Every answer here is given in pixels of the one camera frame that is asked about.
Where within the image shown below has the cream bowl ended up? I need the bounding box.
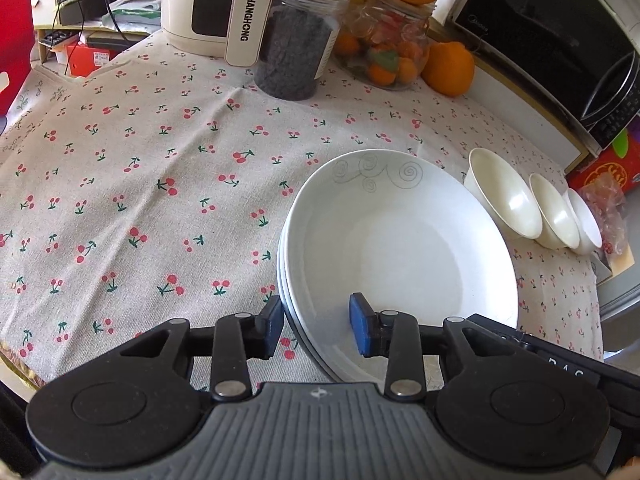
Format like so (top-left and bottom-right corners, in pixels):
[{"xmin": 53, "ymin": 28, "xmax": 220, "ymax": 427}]
[
  {"xmin": 529, "ymin": 173, "xmax": 581, "ymax": 251},
  {"xmin": 463, "ymin": 148, "xmax": 543, "ymax": 240}
]

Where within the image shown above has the white plate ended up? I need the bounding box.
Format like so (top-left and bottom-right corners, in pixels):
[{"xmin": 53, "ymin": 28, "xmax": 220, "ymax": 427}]
[{"xmin": 282, "ymin": 149, "xmax": 519, "ymax": 386}]

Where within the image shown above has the cherry print tablecloth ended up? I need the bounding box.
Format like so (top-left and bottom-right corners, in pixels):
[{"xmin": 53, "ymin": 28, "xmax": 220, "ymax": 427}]
[{"xmin": 0, "ymin": 27, "xmax": 606, "ymax": 396}]

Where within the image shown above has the small red box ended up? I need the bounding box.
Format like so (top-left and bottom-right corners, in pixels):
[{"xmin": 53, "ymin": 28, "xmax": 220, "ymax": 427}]
[{"xmin": 65, "ymin": 42, "xmax": 132, "ymax": 75}]

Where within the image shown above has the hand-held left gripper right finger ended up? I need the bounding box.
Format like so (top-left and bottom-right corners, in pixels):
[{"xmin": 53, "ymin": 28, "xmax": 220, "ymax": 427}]
[{"xmin": 349, "ymin": 292, "xmax": 506, "ymax": 402}]

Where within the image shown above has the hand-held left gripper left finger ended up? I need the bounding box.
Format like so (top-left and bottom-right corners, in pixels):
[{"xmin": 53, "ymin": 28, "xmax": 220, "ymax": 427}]
[{"xmin": 119, "ymin": 295, "xmax": 286, "ymax": 402}]

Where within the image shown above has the black microwave oven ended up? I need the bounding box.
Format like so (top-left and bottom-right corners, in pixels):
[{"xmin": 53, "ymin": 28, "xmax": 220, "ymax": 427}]
[{"xmin": 445, "ymin": 0, "xmax": 640, "ymax": 153}]

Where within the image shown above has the blue patterned plate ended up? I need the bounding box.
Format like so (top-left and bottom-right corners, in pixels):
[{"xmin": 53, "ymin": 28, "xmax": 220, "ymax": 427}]
[
  {"xmin": 278, "ymin": 225, "xmax": 341, "ymax": 381},
  {"xmin": 276, "ymin": 240, "xmax": 346, "ymax": 386}
]

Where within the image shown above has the white bowl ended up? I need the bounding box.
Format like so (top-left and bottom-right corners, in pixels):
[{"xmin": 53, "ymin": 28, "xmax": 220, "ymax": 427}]
[{"xmin": 566, "ymin": 189, "xmax": 603, "ymax": 256}]

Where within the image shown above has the red cardboard box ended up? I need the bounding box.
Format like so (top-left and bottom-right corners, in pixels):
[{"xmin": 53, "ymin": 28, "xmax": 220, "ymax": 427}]
[{"xmin": 565, "ymin": 130, "xmax": 640, "ymax": 211}]

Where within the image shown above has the clear plastic bag of fruit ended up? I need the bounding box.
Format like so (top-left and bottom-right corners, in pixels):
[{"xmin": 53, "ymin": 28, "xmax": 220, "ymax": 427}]
[{"xmin": 580, "ymin": 180, "xmax": 633, "ymax": 276}]

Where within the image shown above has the pile of papers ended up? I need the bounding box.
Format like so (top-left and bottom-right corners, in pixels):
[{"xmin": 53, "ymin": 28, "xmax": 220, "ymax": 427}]
[{"xmin": 102, "ymin": 0, "xmax": 163, "ymax": 28}]

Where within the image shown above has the plastic jar of dark grains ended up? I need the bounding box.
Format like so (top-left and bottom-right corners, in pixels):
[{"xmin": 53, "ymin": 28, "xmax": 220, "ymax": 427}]
[{"xmin": 254, "ymin": 0, "xmax": 351, "ymax": 101}]

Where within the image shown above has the red chair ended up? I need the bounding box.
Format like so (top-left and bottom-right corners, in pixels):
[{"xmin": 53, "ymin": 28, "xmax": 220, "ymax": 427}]
[{"xmin": 0, "ymin": 0, "xmax": 35, "ymax": 121}]

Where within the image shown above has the glass jar of small oranges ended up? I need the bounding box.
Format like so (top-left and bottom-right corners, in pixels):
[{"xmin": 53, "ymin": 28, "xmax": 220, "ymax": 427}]
[{"xmin": 334, "ymin": 0, "xmax": 437, "ymax": 91}]

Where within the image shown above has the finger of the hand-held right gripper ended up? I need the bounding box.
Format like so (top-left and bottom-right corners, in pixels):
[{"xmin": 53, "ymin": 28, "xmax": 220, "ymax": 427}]
[{"xmin": 467, "ymin": 312, "xmax": 531, "ymax": 348}]

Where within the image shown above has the cream air fryer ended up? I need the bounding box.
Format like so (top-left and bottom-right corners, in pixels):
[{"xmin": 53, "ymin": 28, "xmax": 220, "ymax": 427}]
[{"xmin": 160, "ymin": 0, "xmax": 361, "ymax": 67}]

